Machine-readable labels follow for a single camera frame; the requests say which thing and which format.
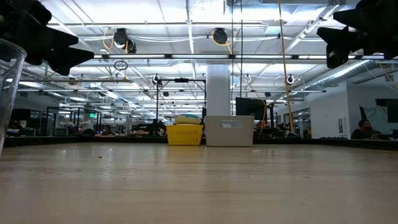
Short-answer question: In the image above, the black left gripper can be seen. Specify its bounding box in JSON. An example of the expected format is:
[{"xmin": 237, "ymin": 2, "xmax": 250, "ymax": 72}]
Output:
[{"xmin": 0, "ymin": 0, "xmax": 95, "ymax": 77}]

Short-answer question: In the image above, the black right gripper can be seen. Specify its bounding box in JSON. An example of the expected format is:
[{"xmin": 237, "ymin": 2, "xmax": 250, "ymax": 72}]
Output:
[{"xmin": 316, "ymin": 0, "xmax": 398, "ymax": 68}]

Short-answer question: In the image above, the blue frosted toy donut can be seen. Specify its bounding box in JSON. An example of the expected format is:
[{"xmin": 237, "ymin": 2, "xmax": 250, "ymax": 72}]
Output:
[{"xmin": 174, "ymin": 114, "xmax": 203, "ymax": 126}]

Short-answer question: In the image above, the clear plastic container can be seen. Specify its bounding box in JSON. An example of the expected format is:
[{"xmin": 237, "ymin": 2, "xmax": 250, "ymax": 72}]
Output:
[{"xmin": 0, "ymin": 39, "xmax": 27, "ymax": 156}]

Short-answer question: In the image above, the person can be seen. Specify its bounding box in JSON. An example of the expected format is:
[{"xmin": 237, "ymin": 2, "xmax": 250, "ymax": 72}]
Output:
[{"xmin": 350, "ymin": 119, "xmax": 384, "ymax": 140}]

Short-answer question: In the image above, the black computer monitor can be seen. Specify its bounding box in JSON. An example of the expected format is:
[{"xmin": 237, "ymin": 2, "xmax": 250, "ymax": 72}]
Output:
[{"xmin": 235, "ymin": 97, "xmax": 267, "ymax": 121}]

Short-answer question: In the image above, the white building column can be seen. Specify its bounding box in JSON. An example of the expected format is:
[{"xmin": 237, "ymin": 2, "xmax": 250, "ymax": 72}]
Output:
[{"xmin": 206, "ymin": 64, "xmax": 231, "ymax": 116}]

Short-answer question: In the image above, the yellow plastic basket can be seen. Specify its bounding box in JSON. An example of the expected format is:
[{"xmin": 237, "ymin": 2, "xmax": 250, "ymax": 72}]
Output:
[{"xmin": 165, "ymin": 124, "xmax": 205, "ymax": 146}]

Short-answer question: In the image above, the grey plastic bin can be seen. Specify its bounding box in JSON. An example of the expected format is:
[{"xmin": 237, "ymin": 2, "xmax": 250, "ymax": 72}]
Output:
[{"xmin": 205, "ymin": 115, "xmax": 255, "ymax": 147}]

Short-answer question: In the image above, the silver air duct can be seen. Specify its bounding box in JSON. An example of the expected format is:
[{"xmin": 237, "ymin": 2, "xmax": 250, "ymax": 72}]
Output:
[{"xmin": 306, "ymin": 58, "xmax": 398, "ymax": 91}]

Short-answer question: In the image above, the black ceiling cable reel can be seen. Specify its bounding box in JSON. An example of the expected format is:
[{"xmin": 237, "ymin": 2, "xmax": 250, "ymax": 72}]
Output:
[
  {"xmin": 113, "ymin": 27, "xmax": 137, "ymax": 54},
  {"xmin": 212, "ymin": 27, "xmax": 229, "ymax": 45}
]

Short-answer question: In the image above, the yellow hanging cable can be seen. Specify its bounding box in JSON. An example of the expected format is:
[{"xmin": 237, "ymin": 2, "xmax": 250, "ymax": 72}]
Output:
[{"xmin": 277, "ymin": 0, "xmax": 295, "ymax": 134}]

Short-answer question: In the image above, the black aluminium rig frame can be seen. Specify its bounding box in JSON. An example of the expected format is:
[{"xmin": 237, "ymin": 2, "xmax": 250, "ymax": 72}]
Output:
[{"xmin": 2, "ymin": 136, "xmax": 398, "ymax": 151}]

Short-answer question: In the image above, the black hanging cable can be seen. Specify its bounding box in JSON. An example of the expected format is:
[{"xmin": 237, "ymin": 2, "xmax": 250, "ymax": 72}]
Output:
[{"xmin": 230, "ymin": 0, "xmax": 244, "ymax": 99}]

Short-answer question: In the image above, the black background rig frame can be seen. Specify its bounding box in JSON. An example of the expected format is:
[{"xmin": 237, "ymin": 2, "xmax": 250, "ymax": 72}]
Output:
[{"xmin": 155, "ymin": 77, "xmax": 208, "ymax": 125}]

